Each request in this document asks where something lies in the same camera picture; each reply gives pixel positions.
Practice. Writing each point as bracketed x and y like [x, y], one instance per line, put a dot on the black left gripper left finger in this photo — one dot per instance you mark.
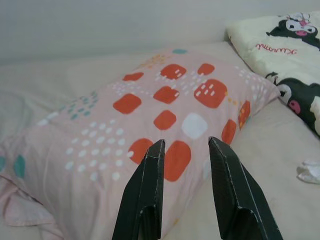
[142, 195]

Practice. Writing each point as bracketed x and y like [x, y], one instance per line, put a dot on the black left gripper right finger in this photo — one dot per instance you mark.
[237, 190]

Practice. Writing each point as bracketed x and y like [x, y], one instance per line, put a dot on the white tissue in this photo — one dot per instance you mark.
[310, 170]

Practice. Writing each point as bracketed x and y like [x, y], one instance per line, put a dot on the pink pillow with orange squares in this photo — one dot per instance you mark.
[100, 112]

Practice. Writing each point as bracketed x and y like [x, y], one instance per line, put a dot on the mattress with white sheet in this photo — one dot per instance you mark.
[270, 155]

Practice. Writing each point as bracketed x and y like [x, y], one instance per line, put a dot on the cream cartoon print quilt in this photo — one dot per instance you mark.
[275, 57]

